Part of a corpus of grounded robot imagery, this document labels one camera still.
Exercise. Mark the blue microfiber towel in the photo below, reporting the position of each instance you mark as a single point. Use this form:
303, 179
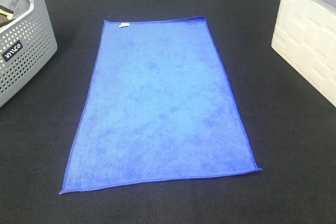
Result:
159, 107

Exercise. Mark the black tablecloth mat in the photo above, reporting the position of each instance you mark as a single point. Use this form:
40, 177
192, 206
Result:
290, 126

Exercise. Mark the white plastic storage box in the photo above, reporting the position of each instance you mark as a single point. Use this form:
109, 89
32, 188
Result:
304, 37

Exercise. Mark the grey perforated plastic basket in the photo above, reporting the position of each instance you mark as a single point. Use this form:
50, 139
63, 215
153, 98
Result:
27, 43

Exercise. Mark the grey towel in basket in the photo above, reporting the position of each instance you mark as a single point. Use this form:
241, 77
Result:
17, 7

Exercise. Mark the brown and yellow cloth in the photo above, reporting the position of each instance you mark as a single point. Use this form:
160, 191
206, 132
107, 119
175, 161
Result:
6, 16

